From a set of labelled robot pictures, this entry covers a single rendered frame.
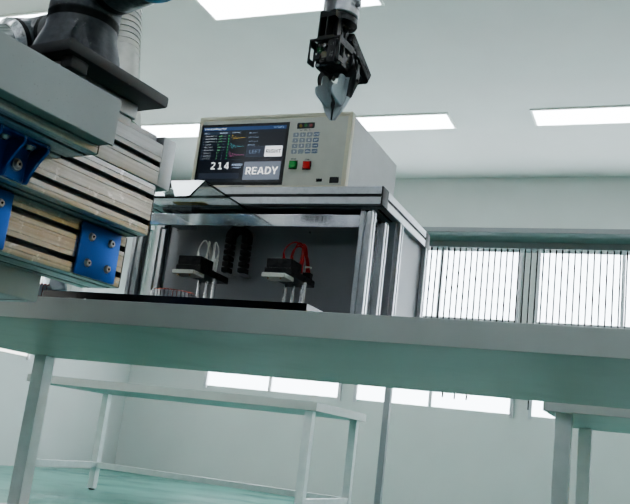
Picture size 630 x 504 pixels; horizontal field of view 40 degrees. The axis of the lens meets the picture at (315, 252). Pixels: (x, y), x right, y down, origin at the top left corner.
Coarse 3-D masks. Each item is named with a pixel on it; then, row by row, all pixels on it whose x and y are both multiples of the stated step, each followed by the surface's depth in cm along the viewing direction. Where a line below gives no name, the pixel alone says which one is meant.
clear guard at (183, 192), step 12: (180, 180) 199; (192, 180) 198; (204, 180) 197; (156, 192) 196; (168, 192) 194; (180, 192) 193; (192, 192) 192; (204, 192) 205; (216, 192) 204; (168, 204) 220; (180, 204) 219; (192, 204) 217; (204, 204) 216; (216, 204) 215; (228, 204) 213; (240, 204) 213
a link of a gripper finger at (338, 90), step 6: (342, 78) 171; (348, 78) 172; (336, 84) 169; (342, 84) 171; (336, 90) 169; (342, 90) 171; (336, 96) 170; (342, 96) 171; (336, 102) 171; (342, 102) 171; (336, 108) 172; (342, 108) 171; (336, 114) 171
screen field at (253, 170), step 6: (246, 162) 221; (252, 162) 220; (258, 162) 220; (264, 162) 219; (270, 162) 218; (276, 162) 218; (246, 168) 220; (252, 168) 220; (258, 168) 219; (264, 168) 218; (270, 168) 218; (276, 168) 217; (246, 174) 220; (252, 174) 219; (258, 174) 219; (264, 174) 218; (270, 174) 217; (276, 174) 217
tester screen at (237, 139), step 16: (208, 128) 228; (224, 128) 226; (240, 128) 224; (256, 128) 222; (272, 128) 221; (208, 144) 227; (224, 144) 225; (240, 144) 223; (256, 144) 221; (272, 144) 219; (208, 160) 226; (224, 160) 224; (240, 160) 222; (256, 160) 220; (272, 160) 218; (240, 176) 221
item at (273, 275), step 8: (272, 264) 201; (280, 264) 200; (288, 264) 200; (296, 264) 202; (264, 272) 199; (272, 272) 198; (280, 272) 200; (288, 272) 199; (296, 272) 202; (272, 280) 203; (280, 280) 201; (288, 280) 200; (296, 280) 204; (304, 280) 206; (312, 280) 211
